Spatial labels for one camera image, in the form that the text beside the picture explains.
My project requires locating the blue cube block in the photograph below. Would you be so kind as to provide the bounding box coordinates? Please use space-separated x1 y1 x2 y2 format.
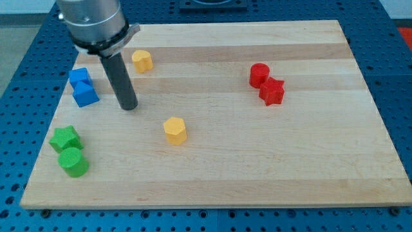
69 68 93 88

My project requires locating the blue triangle block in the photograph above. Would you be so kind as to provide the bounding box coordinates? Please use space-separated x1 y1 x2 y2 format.
72 82 100 108

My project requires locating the yellow heart block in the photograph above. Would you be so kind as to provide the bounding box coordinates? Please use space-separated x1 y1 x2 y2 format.
132 50 153 73

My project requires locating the light wooden board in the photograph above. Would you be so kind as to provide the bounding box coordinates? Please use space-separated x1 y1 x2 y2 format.
21 20 411 209

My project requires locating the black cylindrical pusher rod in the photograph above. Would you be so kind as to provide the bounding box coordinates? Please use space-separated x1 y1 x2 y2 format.
100 53 138 110

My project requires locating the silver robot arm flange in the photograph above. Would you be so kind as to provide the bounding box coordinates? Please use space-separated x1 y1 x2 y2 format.
56 0 140 58

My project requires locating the red star block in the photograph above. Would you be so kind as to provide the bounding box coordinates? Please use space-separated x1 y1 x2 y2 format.
259 77 285 106

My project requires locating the red cylinder block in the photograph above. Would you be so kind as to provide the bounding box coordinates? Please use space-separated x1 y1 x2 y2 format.
249 63 270 88

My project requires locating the yellow hexagon block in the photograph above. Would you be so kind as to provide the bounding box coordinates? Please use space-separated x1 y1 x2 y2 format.
164 117 187 146

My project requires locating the green star block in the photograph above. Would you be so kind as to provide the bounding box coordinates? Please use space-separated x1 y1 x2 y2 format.
49 125 84 153

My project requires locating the green cylinder block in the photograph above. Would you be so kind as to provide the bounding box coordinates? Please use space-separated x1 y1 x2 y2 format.
58 147 89 178

